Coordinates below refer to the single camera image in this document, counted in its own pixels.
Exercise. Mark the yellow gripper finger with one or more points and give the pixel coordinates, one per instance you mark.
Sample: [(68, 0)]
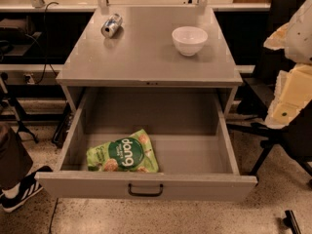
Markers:
[(293, 91)]

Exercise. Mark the green rice chip bag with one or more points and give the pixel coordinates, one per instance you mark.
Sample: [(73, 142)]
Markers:
[(133, 153)]

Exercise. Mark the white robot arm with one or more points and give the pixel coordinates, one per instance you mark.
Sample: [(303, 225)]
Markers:
[(294, 37)]

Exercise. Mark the open grey drawer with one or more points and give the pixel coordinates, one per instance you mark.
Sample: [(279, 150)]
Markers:
[(188, 134)]

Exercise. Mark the black office chair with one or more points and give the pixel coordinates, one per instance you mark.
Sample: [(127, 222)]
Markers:
[(258, 93)]

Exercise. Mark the white bowl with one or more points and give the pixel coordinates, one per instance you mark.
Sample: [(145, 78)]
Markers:
[(189, 40)]

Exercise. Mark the black object on floor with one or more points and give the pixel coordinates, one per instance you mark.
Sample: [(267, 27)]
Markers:
[(291, 223)]

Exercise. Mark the grey metal cabinet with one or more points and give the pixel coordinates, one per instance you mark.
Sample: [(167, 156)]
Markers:
[(142, 53)]

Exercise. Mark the silver soda can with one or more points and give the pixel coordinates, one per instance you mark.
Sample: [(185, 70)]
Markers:
[(111, 26)]

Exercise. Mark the black stand base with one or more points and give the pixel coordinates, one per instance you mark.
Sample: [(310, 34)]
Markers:
[(15, 107)]

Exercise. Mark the black and white sneaker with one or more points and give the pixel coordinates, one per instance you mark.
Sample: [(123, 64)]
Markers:
[(28, 187)]

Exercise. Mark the dark trouser leg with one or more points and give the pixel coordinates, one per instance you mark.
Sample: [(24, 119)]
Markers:
[(15, 162)]

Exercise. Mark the white sock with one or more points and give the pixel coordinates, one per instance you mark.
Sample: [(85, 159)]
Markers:
[(12, 192)]

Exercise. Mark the black drawer handle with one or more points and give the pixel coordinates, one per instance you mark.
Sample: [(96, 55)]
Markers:
[(145, 191)]

